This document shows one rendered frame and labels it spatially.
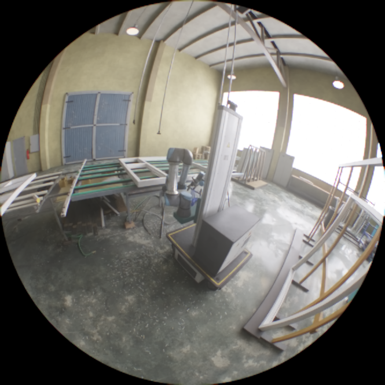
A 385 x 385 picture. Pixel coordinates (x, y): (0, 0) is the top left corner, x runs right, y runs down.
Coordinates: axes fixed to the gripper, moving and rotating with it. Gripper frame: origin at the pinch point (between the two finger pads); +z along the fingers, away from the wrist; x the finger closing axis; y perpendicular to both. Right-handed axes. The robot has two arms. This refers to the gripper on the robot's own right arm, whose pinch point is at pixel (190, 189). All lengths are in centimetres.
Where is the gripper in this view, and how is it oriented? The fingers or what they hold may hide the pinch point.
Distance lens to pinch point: 187.0
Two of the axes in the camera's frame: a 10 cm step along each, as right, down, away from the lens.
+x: 6.4, -0.9, 7.6
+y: 5.8, 7.1, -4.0
